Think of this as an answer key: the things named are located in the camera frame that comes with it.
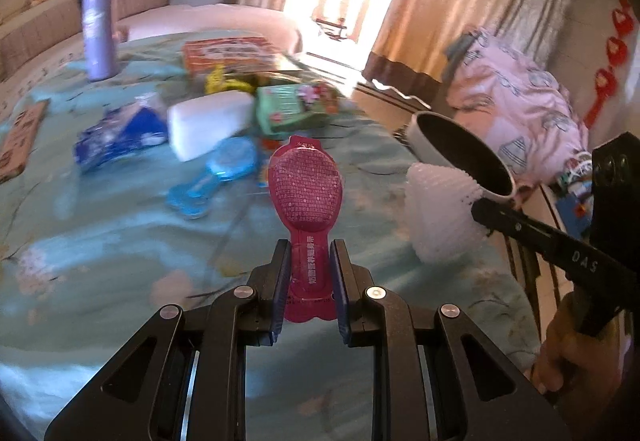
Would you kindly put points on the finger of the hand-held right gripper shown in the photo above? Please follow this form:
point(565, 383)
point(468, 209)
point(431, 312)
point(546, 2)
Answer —
point(530, 231)

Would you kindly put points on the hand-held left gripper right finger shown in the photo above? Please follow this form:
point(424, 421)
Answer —
point(341, 291)

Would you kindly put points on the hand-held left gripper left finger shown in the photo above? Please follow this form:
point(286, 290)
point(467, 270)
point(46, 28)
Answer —
point(282, 291)

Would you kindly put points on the white foam fruit net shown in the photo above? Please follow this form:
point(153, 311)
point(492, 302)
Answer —
point(440, 206)

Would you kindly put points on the pink plastic pouch packet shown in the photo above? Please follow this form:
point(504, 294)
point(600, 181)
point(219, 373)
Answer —
point(305, 191)

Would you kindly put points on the white bin with black bag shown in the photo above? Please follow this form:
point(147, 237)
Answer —
point(460, 151)

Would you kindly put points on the person's right hand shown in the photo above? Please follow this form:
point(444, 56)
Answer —
point(585, 361)

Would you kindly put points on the clear blue blister pack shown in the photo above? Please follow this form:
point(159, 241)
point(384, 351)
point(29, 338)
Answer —
point(220, 171)

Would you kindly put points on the pink printed quilt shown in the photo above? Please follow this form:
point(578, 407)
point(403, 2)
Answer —
point(520, 91)

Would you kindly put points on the teal floral tablecloth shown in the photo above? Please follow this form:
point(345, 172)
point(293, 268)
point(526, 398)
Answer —
point(125, 271)

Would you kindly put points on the green printed packet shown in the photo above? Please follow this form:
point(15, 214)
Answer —
point(295, 108)

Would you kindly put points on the white foam block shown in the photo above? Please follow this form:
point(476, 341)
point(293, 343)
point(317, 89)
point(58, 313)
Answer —
point(207, 121)

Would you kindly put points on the crumpled green yellow wrapper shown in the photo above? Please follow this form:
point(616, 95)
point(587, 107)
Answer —
point(227, 78)

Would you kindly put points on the blue plastic packet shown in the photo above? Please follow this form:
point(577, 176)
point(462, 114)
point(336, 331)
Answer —
point(117, 133)

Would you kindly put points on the orange book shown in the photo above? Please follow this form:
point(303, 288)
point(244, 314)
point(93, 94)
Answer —
point(227, 53)

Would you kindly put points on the balcony chair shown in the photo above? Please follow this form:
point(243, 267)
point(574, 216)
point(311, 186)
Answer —
point(332, 28)

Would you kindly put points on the flat brown box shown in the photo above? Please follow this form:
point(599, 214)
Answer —
point(20, 141)

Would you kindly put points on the purple thermos bottle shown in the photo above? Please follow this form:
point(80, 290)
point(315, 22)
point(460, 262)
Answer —
point(99, 31)

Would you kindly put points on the red wall decoration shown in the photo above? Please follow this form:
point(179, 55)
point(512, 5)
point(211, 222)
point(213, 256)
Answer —
point(612, 51)

